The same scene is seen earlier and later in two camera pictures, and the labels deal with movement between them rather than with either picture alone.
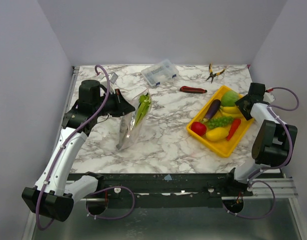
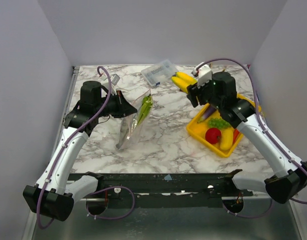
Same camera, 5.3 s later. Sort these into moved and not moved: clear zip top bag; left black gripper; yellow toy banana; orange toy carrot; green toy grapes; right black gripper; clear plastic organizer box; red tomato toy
Moved: orange toy carrot; yellow toy banana; right black gripper; red tomato toy
Not moved: clear plastic organizer box; left black gripper; clear zip top bag; green toy grapes
